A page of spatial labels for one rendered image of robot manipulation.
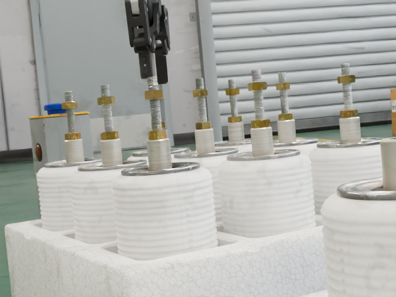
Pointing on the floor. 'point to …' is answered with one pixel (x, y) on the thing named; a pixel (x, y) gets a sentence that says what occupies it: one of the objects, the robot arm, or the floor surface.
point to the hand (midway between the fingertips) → (154, 73)
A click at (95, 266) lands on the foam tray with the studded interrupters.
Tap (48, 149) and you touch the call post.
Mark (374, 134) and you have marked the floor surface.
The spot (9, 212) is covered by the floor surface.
